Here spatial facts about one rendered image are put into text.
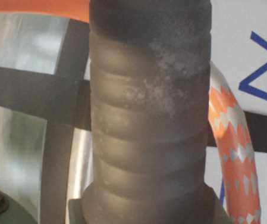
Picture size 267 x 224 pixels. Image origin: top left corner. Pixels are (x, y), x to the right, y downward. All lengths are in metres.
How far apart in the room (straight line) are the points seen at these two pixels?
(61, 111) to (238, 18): 0.16
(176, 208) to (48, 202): 0.26
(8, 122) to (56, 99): 0.09
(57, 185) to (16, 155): 0.08
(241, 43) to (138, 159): 0.33
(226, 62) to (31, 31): 0.16
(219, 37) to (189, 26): 0.31
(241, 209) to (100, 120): 0.07
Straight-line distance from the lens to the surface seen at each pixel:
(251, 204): 0.22
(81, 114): 0.39
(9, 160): 0.49
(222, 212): 0.19
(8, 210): 0.23
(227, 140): 0.22
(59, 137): 0.41
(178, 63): 0.16
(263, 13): 0.51
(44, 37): 0.47
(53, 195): 0.42
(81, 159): 0.39
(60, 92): 0.41
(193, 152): 0.17
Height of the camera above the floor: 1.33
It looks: 26 degrees down
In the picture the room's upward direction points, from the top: 135 degrees counter-clockwise
